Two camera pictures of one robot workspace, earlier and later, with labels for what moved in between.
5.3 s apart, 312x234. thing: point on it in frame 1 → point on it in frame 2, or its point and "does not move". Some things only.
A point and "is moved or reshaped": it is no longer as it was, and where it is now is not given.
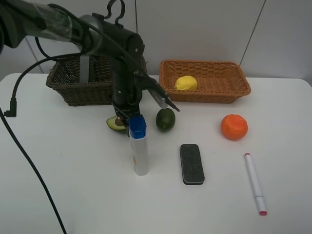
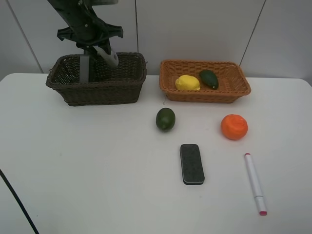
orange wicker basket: (218, 81) does not move
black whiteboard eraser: (192, 168) does not move
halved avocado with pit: (116, 122) → (209, 78)
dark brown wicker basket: (63, 79) does not move
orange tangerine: (234, 126) does not move
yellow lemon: (185, 83) does not move
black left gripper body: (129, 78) → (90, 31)
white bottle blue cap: (138, 132) is moved or reshaped
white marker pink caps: (255, 185) does not move
